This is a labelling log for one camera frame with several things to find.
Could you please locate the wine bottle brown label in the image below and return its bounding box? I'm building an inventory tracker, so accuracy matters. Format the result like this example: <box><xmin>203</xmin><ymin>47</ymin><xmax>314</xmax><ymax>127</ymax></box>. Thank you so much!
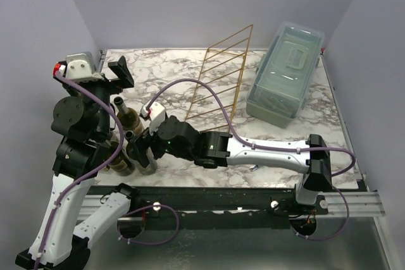
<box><xmin>113</xmin><ymin>96</ymin><xmax>144</xmax><ymax>138</ymax></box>

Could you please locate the wine bottle white label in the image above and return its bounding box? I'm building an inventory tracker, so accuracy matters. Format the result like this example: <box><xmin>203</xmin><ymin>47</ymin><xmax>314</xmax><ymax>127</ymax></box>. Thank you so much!
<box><xmin>139</xmin><ymin>147</ymin><xmax>158</xmax><ymax>175</ymax></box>

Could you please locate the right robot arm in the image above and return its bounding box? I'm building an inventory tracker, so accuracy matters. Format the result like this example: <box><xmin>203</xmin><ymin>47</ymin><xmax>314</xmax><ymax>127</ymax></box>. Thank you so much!
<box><xmin>125</xmin><ymin>116</ymin><xmax>332</xmax><ymax>214</ymax></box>

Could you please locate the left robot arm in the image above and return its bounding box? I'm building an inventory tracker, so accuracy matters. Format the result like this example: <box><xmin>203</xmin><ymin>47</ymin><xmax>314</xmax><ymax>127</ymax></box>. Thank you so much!
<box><xmin>15</xmin><ymin>52</ymin><xmax>140</xmax><ymax>269</ymax></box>

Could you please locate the front dark wine bottle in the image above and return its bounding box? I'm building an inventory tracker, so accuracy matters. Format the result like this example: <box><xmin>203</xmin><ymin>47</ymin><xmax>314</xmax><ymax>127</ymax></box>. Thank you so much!
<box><xmin>101</xmin><ymin>148</ymin><xmax>135</xmax><ymax>176</ymax></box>

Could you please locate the translucent green plastic toolbox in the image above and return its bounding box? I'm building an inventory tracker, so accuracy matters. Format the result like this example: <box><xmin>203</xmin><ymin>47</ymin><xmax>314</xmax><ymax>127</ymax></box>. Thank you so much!
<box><xmin>246</xmin><ymin>21</ymin><xmax>325</xmax><ymax>128</ymax></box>

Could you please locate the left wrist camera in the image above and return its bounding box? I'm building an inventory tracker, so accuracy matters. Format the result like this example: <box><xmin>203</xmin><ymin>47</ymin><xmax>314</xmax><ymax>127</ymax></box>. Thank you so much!
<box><xmin>53</xmin><ymin>52</ymin><xmax>104</xmax><ymax>83</ymax></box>

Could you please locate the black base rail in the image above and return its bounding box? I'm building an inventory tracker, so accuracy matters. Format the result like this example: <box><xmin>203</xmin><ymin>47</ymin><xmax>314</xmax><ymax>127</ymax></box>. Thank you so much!
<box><xmin>85</xmin><ymin>184</ymin><xmax>330</xmax><ymax>231</ymax></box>

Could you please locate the gold wire wine rack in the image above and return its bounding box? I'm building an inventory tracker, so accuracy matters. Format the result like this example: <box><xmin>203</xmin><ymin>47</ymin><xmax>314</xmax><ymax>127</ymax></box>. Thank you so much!
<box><xmin>185</xmin><ymin>24</ymin><xmax>253</xmax><ymax>132</ymax></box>

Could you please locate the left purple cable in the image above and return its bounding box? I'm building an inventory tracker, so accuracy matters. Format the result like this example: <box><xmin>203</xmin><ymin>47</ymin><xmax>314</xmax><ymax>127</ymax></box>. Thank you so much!
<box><xmin>33</xmin><ymin>72</ymin><xmax>125</xmax><ymax>268</ymax></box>

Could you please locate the aluminium frame rail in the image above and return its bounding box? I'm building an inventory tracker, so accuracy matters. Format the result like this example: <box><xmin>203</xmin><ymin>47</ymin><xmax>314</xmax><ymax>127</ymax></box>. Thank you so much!
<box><xmin>77</xmin><ymin>192</ymin><xmax>385</xmax><ymax>220</ymax></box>

